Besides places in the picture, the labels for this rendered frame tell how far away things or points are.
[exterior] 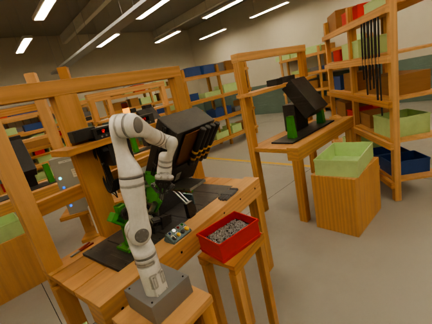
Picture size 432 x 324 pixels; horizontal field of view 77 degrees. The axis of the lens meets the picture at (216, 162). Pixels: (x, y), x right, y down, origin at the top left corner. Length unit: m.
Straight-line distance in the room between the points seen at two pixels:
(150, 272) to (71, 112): 1.14
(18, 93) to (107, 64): 10.96
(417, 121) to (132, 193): 3.25
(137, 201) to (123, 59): 12.14
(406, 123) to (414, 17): 6.52
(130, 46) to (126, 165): 12.40
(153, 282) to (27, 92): 1.24
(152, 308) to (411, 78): 3.27
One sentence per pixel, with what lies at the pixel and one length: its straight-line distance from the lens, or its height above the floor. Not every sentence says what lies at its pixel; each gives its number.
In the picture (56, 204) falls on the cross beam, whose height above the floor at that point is 1.22.
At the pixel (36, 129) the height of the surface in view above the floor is 1.58.
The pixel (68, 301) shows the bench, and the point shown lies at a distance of 2.09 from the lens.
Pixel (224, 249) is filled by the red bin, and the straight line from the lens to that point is 1.53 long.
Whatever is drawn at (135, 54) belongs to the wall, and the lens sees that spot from 13.38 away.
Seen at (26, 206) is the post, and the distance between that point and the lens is 1.84.
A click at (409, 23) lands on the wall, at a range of 9.98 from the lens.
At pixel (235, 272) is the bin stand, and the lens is 1.55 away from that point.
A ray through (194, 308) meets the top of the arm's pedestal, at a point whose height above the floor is 0.85.
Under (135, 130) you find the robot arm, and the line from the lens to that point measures 1.02.
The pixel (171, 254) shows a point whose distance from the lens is 1.63.
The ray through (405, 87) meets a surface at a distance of 3.60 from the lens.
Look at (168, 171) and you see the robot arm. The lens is 1.36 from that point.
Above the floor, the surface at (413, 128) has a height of 0.80.
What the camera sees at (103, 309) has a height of 0.88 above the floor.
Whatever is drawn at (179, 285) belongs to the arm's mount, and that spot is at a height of 0.94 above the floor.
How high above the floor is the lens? 1.72
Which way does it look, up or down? 16 degrees down
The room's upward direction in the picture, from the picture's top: 12 degrees counter-clockwise
